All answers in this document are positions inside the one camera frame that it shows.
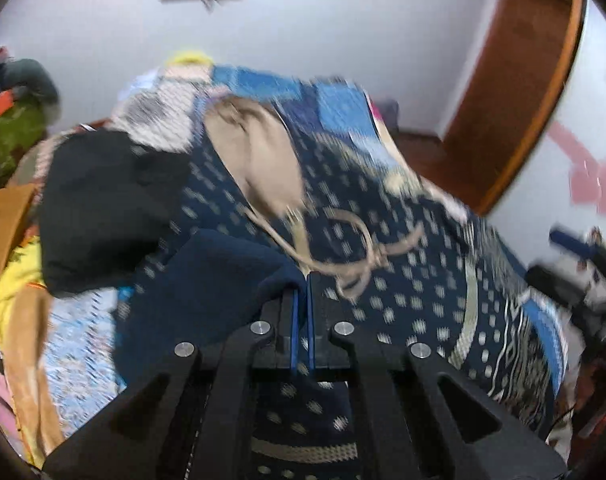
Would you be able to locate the yellow curved bed headboard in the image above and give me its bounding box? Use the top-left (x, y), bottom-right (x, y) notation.
top-left (165, 50), bottom-right (214, 66)

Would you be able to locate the yellow duck print cloth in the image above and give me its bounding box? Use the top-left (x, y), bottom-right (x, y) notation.
top-left (0, 235), bottom-right (45, 346)

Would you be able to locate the grey stuffed cloth bundle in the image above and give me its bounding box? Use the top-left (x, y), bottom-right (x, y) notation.
top-left (2, 58), bottom-right (61, 125)

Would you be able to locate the navy patterned large garment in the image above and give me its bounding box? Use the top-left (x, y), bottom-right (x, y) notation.
top-left (111, 123), bottom-right (559, 480)

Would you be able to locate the beige drawstring cloth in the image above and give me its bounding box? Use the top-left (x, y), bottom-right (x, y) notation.
top-left (204, 96), bottom-right (424, 302)

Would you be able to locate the green patterned bag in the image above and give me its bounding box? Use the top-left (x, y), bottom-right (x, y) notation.
top-left (0, 98), bottom-right (47, 188)

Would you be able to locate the blue patchwork bed blanket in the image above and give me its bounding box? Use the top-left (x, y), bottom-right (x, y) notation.
top-left (46, 66), bottom-right (564, 434)

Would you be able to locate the brown wooden door frame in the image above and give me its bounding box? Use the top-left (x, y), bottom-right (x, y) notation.
top-left (439, 0), bottom-right (589, 216)

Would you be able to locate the black garment pile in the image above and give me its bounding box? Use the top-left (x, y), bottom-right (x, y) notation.
top-left (37, 129), bottom-right (190, 297)

